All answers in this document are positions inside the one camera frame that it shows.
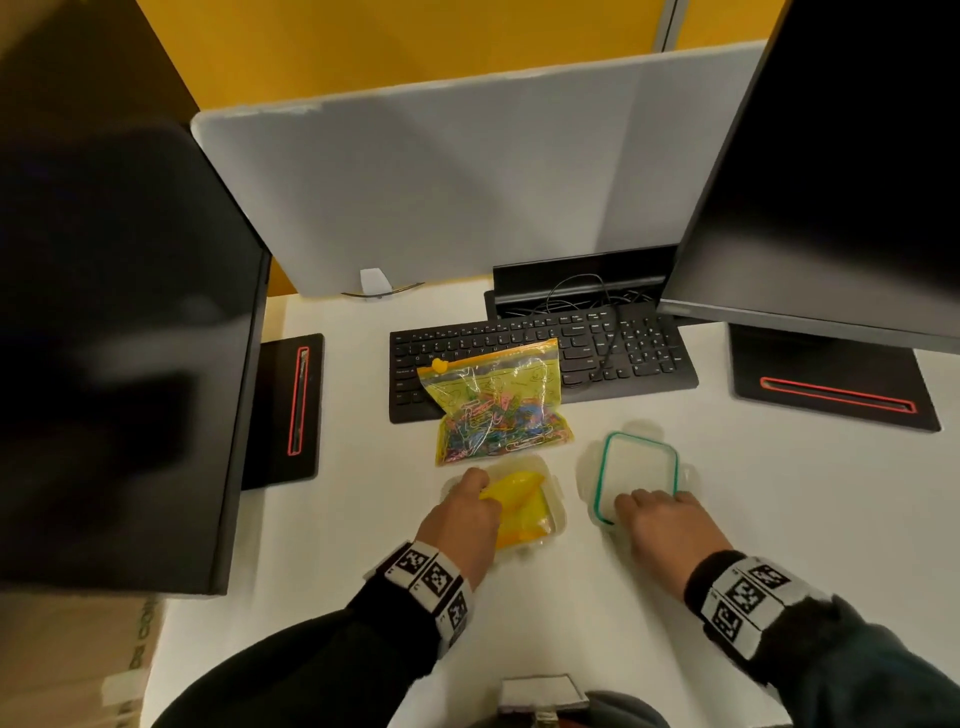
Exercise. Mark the grey name badge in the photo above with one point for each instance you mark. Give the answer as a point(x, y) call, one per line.
point(544, 691)

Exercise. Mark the white divider bracket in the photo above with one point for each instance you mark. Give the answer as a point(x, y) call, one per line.
point(373, 281)

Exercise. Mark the person's left forearm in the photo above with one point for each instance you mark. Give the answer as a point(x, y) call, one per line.
point(315, 667)

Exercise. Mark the left wrist marker band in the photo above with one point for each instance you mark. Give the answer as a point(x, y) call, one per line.
point(427, 577)

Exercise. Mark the person's right forearm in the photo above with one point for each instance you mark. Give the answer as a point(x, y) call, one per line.
point(847, 667)

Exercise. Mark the right wrist marker band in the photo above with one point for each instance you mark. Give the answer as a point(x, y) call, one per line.
point(750, 600)

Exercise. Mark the grey partition post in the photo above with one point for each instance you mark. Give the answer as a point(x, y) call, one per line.
point(671, 22)

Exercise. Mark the wrist marker band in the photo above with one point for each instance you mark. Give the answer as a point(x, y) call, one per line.
point(427, 577)
point(750, 600)

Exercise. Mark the black monitor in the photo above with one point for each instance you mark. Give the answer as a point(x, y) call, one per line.
point(112, 360)
point(840, 225)

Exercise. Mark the white desk divider panel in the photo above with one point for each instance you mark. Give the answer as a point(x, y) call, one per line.
point(465, 187)

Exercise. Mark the person's right hand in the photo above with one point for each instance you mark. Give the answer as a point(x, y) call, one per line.
point(671, 536)

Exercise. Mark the black keyboard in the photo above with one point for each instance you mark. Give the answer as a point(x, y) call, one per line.
point(420, 352)

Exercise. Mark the clear container with green-rimmed lid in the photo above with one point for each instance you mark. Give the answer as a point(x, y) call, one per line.
point(555, 487)

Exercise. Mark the person's left hand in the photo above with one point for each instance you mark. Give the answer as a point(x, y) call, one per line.
point(465, 532)

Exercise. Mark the white table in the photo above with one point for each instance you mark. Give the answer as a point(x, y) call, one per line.
point(787, 510)

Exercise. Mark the brown cardboard box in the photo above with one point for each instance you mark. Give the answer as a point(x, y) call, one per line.
point(52, 660)

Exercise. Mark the black monitor base red stripe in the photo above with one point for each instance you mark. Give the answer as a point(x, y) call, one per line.
point(266, 420)
point(810, 360)

